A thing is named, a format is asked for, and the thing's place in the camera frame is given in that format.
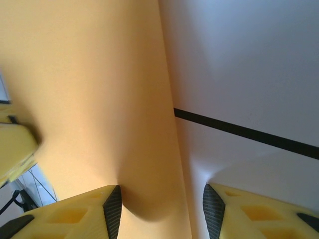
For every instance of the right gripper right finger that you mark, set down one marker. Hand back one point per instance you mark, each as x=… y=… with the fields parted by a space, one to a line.
x=261 y=219

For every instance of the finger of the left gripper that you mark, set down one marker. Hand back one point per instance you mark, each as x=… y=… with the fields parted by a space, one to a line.
x=15 y=149

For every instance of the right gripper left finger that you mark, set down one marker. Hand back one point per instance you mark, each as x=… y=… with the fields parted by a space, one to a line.
x=74 y=219

